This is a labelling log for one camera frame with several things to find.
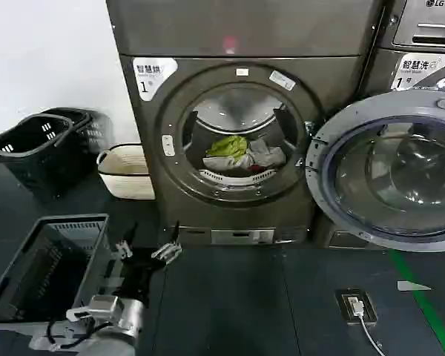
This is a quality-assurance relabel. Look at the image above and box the white plug with cable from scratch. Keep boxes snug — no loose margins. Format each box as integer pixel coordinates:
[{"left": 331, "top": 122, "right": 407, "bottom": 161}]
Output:
[{"left": 347, "top": 296, "right": 387, "bottom": 356}]

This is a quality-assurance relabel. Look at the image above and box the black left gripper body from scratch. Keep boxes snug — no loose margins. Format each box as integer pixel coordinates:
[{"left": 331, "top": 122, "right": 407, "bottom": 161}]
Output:
[{"left": 117, "top": 252, "right": 165, "bottom": 309}]

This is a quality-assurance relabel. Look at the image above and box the grey washer with drawer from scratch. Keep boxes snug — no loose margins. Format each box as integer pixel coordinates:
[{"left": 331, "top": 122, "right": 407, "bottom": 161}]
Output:
[{"left": 357, "top": 0, "right": 445, "bottom": 250}]

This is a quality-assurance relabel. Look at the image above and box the grey dryer with open drum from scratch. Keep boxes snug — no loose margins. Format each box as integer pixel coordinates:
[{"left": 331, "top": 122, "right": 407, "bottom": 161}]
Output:
[{"left": 105, "top": 0, "right": 387, "bottom": 248}]

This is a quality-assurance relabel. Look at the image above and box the white basket with handle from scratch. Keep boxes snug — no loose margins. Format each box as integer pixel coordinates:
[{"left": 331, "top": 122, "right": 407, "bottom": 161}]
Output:
[{"left": 96, "top": 144, "right": 157, "bottom": 202}]

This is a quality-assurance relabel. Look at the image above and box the green floor tape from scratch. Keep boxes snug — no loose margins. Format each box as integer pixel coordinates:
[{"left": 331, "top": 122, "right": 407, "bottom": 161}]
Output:
[{"left": 386, "top": 247, "right": 445, "bottom": 356}]

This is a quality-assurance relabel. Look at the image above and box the grey plastic crate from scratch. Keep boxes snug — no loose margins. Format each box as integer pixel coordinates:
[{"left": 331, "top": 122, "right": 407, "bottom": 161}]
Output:
[{"left": 0, "top": 213, "right": 111, "bottom": 328}]

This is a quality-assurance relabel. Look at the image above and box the pale grey cloth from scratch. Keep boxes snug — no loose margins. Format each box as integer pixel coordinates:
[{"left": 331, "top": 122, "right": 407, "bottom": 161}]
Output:
[{"left": 202, "top": 153, "right": 256, "bottom": 172}]

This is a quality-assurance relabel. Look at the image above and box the black slotted laundry basket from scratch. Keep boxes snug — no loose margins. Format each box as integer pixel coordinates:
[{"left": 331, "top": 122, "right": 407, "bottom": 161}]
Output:
[
  {"left": 0, "top": 113, "right": 87, "bottom": 203},
  {"left": 40, "top": 107, "right": 115, "bottom": 179}
]

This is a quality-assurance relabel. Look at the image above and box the round glass dryer door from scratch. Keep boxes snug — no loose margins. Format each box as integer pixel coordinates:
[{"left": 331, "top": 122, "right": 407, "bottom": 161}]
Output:
[{"left": 304, "top": 90, "right": 445, "bottom": 254}]

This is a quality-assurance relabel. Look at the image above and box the white paper scrap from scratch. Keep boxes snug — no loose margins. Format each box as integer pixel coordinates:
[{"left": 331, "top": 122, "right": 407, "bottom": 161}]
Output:
[{"left": 396, "top": 280, "right": 433, "bottom": 292}]

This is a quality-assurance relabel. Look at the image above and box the green cloth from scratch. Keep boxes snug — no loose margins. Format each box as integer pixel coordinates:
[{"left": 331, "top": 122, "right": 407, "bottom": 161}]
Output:
[{"left": 205, "top": 135, "right": 250, "bottom": 159}]

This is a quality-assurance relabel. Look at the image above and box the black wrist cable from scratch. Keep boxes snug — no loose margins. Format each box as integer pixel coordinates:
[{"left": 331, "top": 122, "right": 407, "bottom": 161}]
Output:
[{"left": 45, "top": 315, "right": 114, "bottom": 350}]

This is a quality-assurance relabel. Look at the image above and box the white number label sticker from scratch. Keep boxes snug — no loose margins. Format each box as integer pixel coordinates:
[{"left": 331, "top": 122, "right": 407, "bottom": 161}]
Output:
[
  {"left": 132, "top": 56, "right": 179, "bottom": 103},
  {"left": 390, "top": 51, "right": 445, "bottom": 90}
]

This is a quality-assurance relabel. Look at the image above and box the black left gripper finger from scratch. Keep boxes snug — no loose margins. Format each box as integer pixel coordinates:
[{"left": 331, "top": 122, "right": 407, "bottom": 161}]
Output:
[
  {"left": 114, "top": 221, "right": 139, "bottom": 263},
  {"left": 151, "top": 220, "right": 183, "bottom": 265}
]

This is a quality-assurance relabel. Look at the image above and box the floor socket box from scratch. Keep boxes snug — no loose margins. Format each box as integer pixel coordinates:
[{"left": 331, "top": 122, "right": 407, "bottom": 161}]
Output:
[{"left": 334, "top": 286, "right": 380, "bottom": 324}]

